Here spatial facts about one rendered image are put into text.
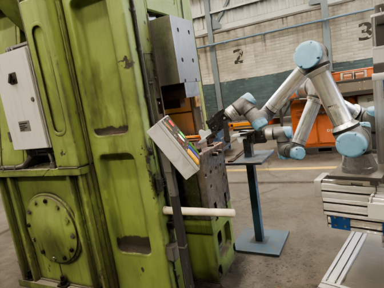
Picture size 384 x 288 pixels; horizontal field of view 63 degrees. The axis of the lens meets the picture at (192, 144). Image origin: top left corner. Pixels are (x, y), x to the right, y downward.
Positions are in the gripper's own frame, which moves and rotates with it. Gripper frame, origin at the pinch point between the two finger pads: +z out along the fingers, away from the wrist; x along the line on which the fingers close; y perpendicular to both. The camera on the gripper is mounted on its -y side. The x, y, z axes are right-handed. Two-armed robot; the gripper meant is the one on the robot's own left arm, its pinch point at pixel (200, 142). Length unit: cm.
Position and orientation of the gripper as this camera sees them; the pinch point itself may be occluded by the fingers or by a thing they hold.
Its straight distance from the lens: 164.9
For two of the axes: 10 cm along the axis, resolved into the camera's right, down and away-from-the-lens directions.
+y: -6.3, -7.7, -1.2
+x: -0.2, 1.7, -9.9
